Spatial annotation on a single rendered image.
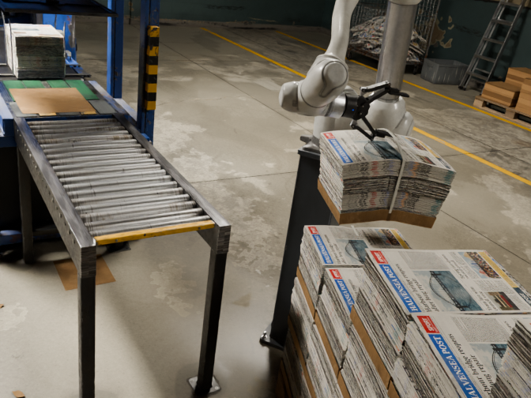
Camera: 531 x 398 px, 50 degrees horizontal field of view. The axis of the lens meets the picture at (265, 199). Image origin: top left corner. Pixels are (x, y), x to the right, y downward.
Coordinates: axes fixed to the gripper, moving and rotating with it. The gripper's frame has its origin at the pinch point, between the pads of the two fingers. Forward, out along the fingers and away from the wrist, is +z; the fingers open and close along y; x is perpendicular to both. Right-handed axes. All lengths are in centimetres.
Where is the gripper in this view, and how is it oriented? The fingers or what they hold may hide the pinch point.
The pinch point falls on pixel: (397, 114)
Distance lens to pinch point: 198.2
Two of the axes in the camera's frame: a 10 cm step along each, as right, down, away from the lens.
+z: 9.6, 1.1, 2.5
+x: 1.7, 4.5, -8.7
